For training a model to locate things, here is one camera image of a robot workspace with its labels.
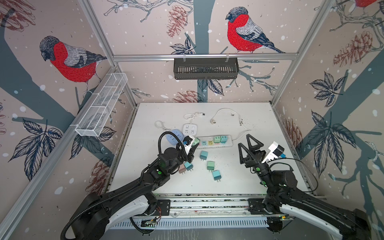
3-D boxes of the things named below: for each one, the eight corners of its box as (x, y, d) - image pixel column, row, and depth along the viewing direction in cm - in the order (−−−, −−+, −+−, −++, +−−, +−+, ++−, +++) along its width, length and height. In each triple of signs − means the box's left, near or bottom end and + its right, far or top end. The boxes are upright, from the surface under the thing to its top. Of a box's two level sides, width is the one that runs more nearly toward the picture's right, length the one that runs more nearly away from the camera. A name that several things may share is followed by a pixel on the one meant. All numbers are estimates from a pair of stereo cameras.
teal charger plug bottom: (212, 182, 84) (213, 180, 82) (212, 171, 88) (212, 170, 86) (221, 182, 84) (221, 180, 82) (220, 171, 88) (220, 170, 86)
